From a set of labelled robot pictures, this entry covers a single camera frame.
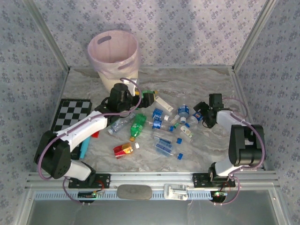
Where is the crushed clear bottle white cap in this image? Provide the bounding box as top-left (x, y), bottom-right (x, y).
top-left (107, 112), bottom-right (136, 135)

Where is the silver metal latch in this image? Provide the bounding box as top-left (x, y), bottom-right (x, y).
top-left (163, 184), bottom-right (189, 201)

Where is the aluminium rail with grooves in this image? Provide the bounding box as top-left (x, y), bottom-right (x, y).
top-left (25, 172), bottom-right (281, 189)

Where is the Pepsi label clear bottle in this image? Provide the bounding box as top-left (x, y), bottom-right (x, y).
top-left (187, 112), bottom-right (204, 125)

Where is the grey oval pad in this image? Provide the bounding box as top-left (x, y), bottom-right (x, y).
top-left (116, 184), bottom-right (153, 201)

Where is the small white bottle green label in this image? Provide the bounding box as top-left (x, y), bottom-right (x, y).
top-left (180, 126), bottom-right (195, 143)

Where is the round blue label bottle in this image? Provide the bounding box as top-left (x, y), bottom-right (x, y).
top-left (177, 104), bottom-right (191, 124)

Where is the long aluminium frame bar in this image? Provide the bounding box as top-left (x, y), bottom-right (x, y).
top-left (69, 65), bottom-right (235, 70)

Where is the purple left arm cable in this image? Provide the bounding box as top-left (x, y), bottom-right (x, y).
top-left (38, 78), bottom-right (143, 207)

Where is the red yellow bottle white cap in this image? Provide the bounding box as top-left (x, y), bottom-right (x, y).
top-left (113, 142), bottom-right (140, 160)

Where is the white rectangular plastic bottle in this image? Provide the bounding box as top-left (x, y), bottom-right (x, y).
top-left (154, 96), bottom-right (174, 112)

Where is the black grey checkerboard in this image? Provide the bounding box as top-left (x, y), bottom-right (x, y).
top-left (50, 98), bottom-right (93, 160)

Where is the white bin with pink bag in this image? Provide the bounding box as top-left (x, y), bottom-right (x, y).
top-left (88, 30), bottom-right (142, 95)

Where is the blue label bottle white cap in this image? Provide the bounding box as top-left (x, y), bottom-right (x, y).
top-left (152, 107), bottom-right (170, 121)

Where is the aluminium frame post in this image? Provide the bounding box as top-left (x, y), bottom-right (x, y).
top-left (232, 0), bottom-right (279, 72)

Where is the light blue plastic tube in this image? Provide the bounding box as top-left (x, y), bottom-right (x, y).
top-left (79, 136), bottom-right (91, 159)

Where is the large clear bottle blue cap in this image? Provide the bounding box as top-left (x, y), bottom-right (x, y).
top-left (154, 138), bottom-right (184, 161)

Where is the green bottle orange cap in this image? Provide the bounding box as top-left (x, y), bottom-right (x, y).
top-left (128, 113), bottom-right (147, 143)

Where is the grey slotted cable duct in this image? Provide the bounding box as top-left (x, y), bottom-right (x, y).
top-left (35, 191), bottom-right (214, 201)

